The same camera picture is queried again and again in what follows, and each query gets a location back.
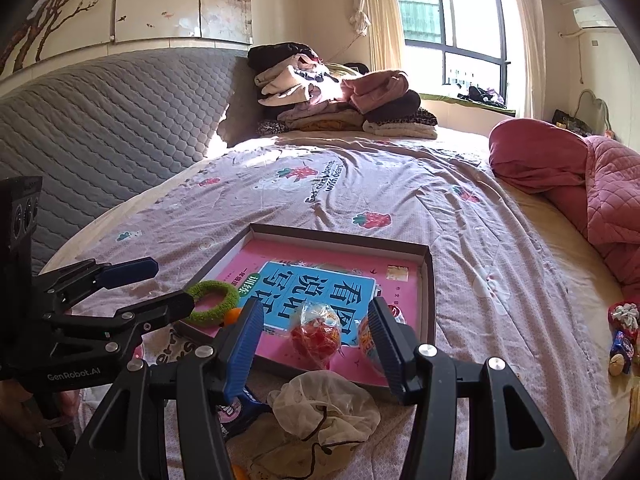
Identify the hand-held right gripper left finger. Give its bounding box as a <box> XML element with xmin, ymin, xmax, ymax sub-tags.
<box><xmin>65</xmin><ymin>297</ymin><xmax>266</xmax><ymax>480</ymax></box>

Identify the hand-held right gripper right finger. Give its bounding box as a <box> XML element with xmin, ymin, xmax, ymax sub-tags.
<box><xmin>367</xmin><ymin>296</ymin><xmax>576</xmax><ymax>480</ymax></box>

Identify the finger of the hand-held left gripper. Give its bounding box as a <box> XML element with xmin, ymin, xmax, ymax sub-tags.
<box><xmin>45</xmin><ymin>290</ymin><xmax>196</xmax><ymax>356</ymax></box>
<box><xmin>35</xmin><ymin>256</ymin><xmax>160</xmax><ymax>301</ymax></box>

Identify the green plush ring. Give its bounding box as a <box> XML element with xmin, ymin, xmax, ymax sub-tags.
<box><xmin>185</xmin><ymin>280</ymin><xmax>241</xmax><ymax>325</ymax></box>

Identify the pink shallow cardboard box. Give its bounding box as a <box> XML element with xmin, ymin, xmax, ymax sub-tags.
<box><xmin>172</xmin><ymin>223</ymin><xmax>437</xmax><ymax>391</ymax></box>

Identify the dark blue cookie packet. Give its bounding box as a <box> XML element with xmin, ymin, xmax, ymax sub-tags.
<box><xmin>217</xmin><ymin>385</ymin><xmax>274</xmax><ymax>441</ymax></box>

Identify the clear bag of red candies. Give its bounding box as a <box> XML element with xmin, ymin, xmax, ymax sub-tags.
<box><xmin>287</xmin><ymin>300</ymin><xmax>346</xmax><ymax>368</ymax></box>

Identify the beige mesh drawstring bag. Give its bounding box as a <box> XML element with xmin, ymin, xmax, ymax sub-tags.
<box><xmin>240</xmin><ymin>371</ymin><xmax>382</xmax><ymax>480</ymax></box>

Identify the person's left hand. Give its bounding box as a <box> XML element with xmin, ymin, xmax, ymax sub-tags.
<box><xmin>56</xmin><ymin>390</ymin><xmax>82</xmax><ymax>418</ymax></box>

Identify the grey quilted headboard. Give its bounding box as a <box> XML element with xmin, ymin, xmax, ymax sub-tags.
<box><xmin>0</xmin><ymin>46</ymin><xmax>251</xmax><ymax>276</ymax></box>

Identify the cream bed sheet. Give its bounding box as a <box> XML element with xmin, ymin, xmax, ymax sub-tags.
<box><xmin>495</xmin><ymin>180</ymin><xmax>628</xmax><ymax>441</ymax></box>

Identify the cream folded garment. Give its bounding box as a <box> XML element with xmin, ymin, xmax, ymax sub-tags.
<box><xmin>362</xmin><ymin>120</ymin><xmax>439</xmax><ymax>140</ymax></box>

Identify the small blue toy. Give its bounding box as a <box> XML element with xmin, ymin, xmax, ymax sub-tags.
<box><xmin>608</xmin><ymin>332</ymin><xmax>637</xmax><ymax>377</ymax></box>

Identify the mustard folded garment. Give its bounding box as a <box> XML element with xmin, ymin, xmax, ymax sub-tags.
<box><xmin>277</xmin><ymin>101</ymin><xmax>366</xmax><ymax>134</ymax></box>

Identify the red pillow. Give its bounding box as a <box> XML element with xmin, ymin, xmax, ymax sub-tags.
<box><xmin>489</xmin><ymin>119</ymin><xmax>590</xmax><ymax>233</ymax></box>

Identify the red white plush toy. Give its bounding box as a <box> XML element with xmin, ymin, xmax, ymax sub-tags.
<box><xmin>608</xmin><ymin>302</ymin><xmax>640</xmax><ymax>344</ymax></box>

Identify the beige printed hoodie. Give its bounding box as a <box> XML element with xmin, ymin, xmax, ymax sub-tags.
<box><xmin>254</xmin><ymin>57</ymin><xmax>352</xmax><ymax>107</ymax></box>

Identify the dark maroon folded garment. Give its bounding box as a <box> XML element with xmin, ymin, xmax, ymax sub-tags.
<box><xmin>362</xmin><ymin>91</ymin><xmax>424</xmax><ymax>124</ymax></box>

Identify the green windowsill cushion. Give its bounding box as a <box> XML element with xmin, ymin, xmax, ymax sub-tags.
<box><xmin>419</xmin><ymin>92</ymin><xmax>516</xmax><ymax>116</ymax></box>

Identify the black folded garment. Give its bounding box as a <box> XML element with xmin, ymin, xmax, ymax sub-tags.
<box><xmin>247</xmin><ymin>41</ymin><xmax>327</xmax><ymax>74</ymax></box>

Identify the pink folded sweater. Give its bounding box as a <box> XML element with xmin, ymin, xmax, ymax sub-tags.
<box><xmin>342</xmin><ymin>70</ymin><xmax>414</xmax><ymax>114</ymax></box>

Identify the dark cloth heap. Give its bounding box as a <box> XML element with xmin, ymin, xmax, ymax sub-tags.
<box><xmin>457</xmin><ymin>86</ymin><xmax>506</xmax><ymax>109</ymax></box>

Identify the pink quilted comforter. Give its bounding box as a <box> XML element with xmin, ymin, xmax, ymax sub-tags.
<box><xmin>582</xmin><ymin>135</ymin><xmax>640</xmax><ymax>287</ymax></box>

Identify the white heart-shaped chair back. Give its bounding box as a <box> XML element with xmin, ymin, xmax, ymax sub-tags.
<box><xmin>575</xmin><ymin>89</ymin><xmax>612</xmax><ymax>136</ymax></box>

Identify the black framed window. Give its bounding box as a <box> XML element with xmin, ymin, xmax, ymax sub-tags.
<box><xmin>392</xmin><ymin>0</ymin><xmax>513</xmax><ymax>107</ymax></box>

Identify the sheer cream curtain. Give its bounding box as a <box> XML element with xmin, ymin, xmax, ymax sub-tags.
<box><xmin>506</xmin><ymin>0</ymin><xmax>549</xmax><ymax>121</ymax></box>

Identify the cream knotted curtain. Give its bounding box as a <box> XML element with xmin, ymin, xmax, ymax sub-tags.
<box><xmin>345</xmin><ymin>0</ymin><xmax>407</xmax><ymax>74</ymax></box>

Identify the white air conditioner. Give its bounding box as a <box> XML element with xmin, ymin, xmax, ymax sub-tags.
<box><xmin>572</xmin><ymin>5</ymin><xmax>619</xmax><ymax>30</ymax></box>

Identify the painted wall panel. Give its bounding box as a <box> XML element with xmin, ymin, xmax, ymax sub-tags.
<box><xmin>0</xmin><ymin>0</ymin><xmax>254</xmax><ymax>81</ymax></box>

